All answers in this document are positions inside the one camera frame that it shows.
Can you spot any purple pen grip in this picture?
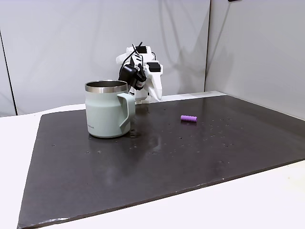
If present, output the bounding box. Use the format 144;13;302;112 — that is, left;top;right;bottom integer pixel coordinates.
180;115;198;123

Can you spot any mint green steel mug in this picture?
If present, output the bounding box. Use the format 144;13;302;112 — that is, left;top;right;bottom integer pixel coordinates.
84;80;136;139

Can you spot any black table mat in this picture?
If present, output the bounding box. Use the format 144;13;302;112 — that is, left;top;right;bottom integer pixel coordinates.
17;94;305;229

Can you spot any black oval camera box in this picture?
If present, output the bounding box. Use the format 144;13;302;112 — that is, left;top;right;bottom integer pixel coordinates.
118;64;140;86

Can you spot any black camera cable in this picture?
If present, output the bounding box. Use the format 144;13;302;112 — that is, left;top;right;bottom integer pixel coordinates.
120;42;143;72

